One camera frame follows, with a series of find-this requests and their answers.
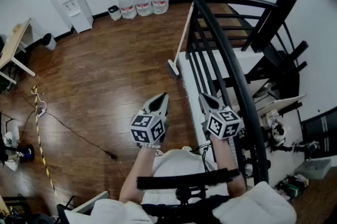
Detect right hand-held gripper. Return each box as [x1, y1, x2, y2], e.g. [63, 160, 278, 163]
[199, 93, 244, 141]

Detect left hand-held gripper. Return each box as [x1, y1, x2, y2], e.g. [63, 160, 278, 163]
[128, 93, 170, 145]

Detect white broom with wooden handle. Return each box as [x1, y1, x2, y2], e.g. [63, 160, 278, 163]
[167, 2, 195, 79]

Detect person's left forearm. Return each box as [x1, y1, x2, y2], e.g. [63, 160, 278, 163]
[118, 145, 162, 204]

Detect person's right forearm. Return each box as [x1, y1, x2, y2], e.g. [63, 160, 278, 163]
[209, 135, 248, 200]

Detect black metal stair railing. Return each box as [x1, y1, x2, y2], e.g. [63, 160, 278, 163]
[185, 0, 280, 188]

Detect person's white shirt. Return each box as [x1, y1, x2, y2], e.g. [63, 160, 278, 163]
[64, 148, 298, 224]

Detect white and black machine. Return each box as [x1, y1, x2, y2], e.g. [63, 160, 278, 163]
[263, 112, 288, 150]

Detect white board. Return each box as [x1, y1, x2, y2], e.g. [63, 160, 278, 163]
[259, 93, 308, 115]

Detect black chest harness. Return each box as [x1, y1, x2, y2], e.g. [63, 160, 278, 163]
[136, 168, 241, 224]

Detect small white appliance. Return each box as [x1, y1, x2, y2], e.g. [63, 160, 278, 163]
[107, 5, 122, 21]

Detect black cabinet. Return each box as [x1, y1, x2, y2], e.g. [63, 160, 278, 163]
[300, 106, 337, 160]

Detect green box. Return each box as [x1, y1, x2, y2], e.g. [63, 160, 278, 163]
[285, 183, 300, 196]

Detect grey box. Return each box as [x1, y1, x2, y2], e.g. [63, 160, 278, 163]
[294, 157, 332, 180]

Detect white and black chair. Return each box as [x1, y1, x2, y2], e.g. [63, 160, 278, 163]
[56, 190, 110, 224]

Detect white water dispenser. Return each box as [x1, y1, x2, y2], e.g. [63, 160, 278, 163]
[57, 0, 94, 34]

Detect yellow and black striped tape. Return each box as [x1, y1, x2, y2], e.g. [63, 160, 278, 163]
[31, 85, 58, 200]

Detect black round base stand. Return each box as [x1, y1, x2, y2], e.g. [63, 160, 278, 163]
[0, 143, 35, 163]

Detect light wooden desk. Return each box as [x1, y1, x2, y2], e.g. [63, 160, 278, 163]
[0, 17, 36, 85]

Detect white bead bracelet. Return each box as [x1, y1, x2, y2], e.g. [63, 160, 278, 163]
[136, 142, 162, 150]

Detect black floor cable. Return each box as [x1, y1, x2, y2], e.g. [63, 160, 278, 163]
[44, 111, 127, 181]

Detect black staircase post and treads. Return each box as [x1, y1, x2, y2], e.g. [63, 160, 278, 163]
[241, 0, 309, 102]

